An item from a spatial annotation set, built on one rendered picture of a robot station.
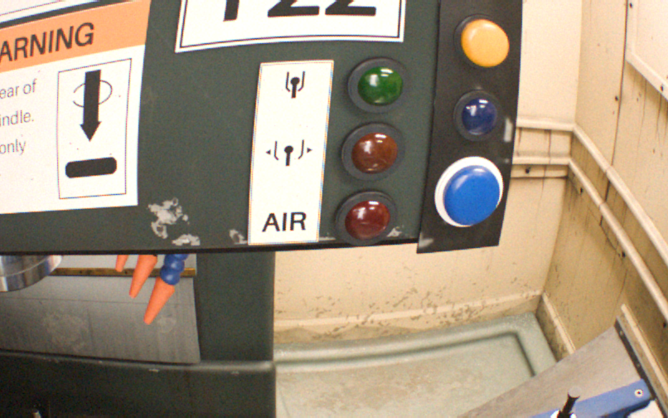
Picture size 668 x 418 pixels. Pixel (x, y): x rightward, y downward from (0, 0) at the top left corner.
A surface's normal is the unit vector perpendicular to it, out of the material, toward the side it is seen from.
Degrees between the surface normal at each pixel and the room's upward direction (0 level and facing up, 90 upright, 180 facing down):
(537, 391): 24
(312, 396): 0
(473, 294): 90
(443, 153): 90
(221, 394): 90
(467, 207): 92
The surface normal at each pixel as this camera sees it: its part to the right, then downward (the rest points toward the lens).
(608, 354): -0.33, -0.76
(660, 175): -0.97, 0.01
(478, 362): 0.07, -0.85
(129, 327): 0.19, 0.53
